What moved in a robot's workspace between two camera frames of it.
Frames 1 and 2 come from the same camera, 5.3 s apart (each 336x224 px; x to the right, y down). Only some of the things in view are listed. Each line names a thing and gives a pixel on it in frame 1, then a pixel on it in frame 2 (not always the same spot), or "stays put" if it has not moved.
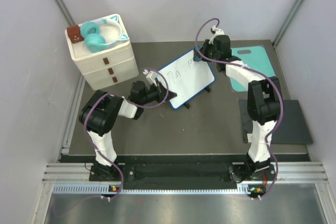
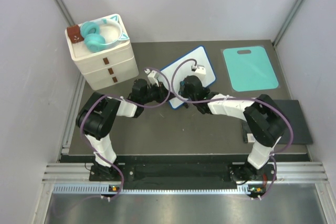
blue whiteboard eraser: (197, 55) to (181, 87)
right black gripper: (206, 46) to (185, 95)
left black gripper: (160, 90) stays put
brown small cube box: (74, 33) stays put
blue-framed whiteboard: (186, 78) stays put
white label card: (249, 136) stays put
